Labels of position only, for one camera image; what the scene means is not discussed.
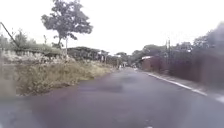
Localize distant trees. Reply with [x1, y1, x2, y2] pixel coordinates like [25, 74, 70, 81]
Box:
[114, 43, 168, 66]

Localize overgrown grass verge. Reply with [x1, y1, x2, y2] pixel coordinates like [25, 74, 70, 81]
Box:
[0, 59, 116, 98]

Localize pale stone wall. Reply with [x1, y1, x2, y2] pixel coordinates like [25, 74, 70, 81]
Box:
[0, 49, 68, 65]

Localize large leafy tree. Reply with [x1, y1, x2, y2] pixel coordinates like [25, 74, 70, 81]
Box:
[40, 0, 94, 58]

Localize leaning pole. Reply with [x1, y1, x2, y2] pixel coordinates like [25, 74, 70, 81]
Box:
[0, 21, 20, 48]

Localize green bushes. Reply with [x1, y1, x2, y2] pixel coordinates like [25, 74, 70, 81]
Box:
[0, 29, 63, 54]

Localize grey asphalt road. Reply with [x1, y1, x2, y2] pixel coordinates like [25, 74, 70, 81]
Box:
[0, 67, 224, 128]

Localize dark trees behind fence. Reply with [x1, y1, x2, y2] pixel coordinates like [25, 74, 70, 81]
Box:
[173, 21, 224, 58]

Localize derelict dark-roofed building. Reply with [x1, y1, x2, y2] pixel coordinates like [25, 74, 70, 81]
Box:
[66, 46, 121, 66]

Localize white painted edge line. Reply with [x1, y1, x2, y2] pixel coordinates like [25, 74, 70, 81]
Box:
[141, 70, 224, 104]

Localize reddish brown fence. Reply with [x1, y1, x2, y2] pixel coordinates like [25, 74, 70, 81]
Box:
[139, 49, 224, 89]

